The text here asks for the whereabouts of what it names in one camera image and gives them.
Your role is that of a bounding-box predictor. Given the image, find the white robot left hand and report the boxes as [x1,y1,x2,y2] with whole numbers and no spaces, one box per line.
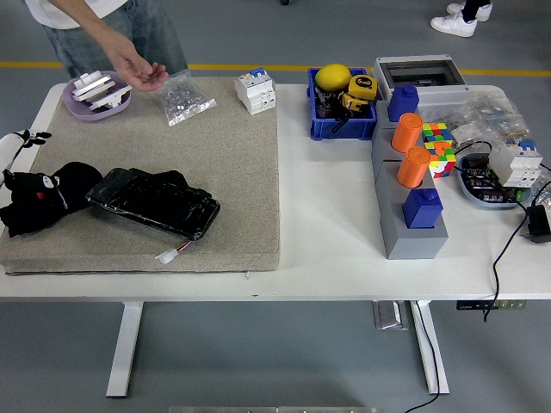
[0,128,53,187]

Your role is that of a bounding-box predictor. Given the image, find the person's right hand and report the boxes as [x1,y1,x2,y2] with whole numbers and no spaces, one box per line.
[112,42,170,93]

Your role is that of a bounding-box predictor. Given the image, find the black rag with white print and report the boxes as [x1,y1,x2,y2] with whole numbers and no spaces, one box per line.
[0,161,104,238]

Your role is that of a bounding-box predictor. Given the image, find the black table control panel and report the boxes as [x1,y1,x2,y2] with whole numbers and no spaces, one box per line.
[455,299,527,311]

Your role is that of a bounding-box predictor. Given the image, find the person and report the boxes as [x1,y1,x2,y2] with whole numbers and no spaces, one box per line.
[23,0,189,93]
[430,0,493,39]

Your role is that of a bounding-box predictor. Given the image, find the clear bag of screws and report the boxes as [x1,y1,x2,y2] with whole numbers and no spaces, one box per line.
[148,69,217,127]

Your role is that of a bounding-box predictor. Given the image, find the purple tray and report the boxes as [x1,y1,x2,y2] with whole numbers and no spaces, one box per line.
[62,71,133,122]

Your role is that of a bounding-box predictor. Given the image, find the grey-brown mat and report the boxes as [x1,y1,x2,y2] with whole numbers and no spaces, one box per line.
[0,77,282,276]

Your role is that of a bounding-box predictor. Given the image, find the dark metal tool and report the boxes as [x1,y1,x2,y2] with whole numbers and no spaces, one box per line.
[313,84,350,133]

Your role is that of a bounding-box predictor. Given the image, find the yellow ball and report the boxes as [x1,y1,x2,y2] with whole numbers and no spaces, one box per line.
[314,63,353,92]

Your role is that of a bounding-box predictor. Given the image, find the blue plastic bin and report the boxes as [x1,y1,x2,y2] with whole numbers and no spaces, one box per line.
[306,66,380,141]

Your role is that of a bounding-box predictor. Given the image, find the white table leg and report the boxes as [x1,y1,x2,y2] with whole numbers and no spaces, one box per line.
[411,299,451,396]
[106,301,145,399]

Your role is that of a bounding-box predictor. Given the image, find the blue square block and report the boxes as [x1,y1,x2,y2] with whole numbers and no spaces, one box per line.
[387,83,420,124]
[401,188,444,230]

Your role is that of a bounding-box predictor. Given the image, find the orange cylinder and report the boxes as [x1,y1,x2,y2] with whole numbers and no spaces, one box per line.
[390,113,425,154]
[396,146,432,189]

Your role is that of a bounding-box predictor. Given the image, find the colourful puzzle cube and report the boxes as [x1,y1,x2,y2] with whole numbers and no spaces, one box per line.
[424,140,458,179]
[420,122,454,145]

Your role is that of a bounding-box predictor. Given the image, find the grey block holder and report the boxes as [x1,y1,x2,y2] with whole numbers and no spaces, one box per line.
[370,118,449,261]

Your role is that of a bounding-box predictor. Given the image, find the silver metal box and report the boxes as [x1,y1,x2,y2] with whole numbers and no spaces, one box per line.
[372,299,410,331]

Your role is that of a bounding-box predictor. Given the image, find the clear bags of parts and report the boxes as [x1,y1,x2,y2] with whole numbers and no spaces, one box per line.
[430,89,530,151]

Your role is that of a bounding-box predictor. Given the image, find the blue-grey tray with electronics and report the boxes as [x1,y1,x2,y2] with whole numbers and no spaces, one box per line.
[455,152,535,211]

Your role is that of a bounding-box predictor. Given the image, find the black power adapter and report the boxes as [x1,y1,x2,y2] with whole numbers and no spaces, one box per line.
[520,205,551,245]

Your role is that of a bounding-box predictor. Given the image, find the white plastic bracket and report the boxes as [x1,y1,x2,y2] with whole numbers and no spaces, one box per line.
[88,84,133,111]
[71,72,115,103]

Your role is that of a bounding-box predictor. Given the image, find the white circuit breaker blue switch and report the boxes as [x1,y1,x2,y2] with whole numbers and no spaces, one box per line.
[488,139,544,188]
[234,66,277,116]

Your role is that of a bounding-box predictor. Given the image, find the white connector with wires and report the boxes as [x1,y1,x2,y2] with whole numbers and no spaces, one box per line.
[154,240,193,263]

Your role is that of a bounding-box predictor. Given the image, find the grey electrical enclosure box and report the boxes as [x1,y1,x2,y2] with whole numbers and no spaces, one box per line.
[372,54,470,120]

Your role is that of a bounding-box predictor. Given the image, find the black cable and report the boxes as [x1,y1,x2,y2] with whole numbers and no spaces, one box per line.
[532,179,551,204]
[403,299,441,413]
[454,140,494,158]
[482,197,531,323]

